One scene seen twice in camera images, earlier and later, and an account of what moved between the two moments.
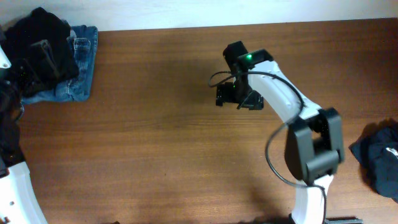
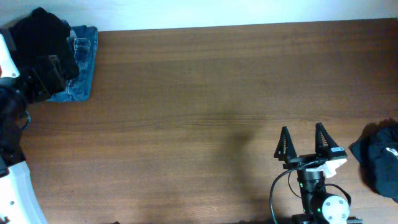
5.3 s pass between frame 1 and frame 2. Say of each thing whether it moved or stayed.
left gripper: moved
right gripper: moved
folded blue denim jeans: stayed
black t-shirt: stayed
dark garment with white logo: stayed
